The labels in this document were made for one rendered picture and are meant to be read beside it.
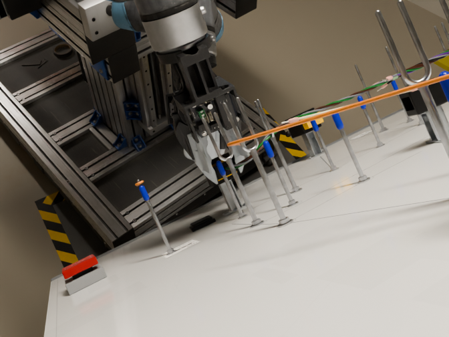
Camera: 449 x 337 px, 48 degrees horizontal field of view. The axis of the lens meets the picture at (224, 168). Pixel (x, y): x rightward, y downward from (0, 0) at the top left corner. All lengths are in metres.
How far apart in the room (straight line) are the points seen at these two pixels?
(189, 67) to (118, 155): 1.45
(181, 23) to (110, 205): 1.36
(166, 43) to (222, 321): 0.39
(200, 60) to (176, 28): 0.05
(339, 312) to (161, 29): 0.44
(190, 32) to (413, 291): 0.45
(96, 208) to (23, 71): 0.93
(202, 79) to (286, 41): 2.35
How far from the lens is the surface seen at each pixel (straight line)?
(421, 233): 0.34
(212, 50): 0.91
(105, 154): 2.09
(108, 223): 1.88
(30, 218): 2.27
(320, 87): 2.70
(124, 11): 1.06
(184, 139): 0.71
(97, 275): 0.75
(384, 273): 0.30
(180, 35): 0.63
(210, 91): 0.64
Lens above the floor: 1.77
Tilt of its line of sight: 51 degrees down
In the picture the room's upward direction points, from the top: straight up
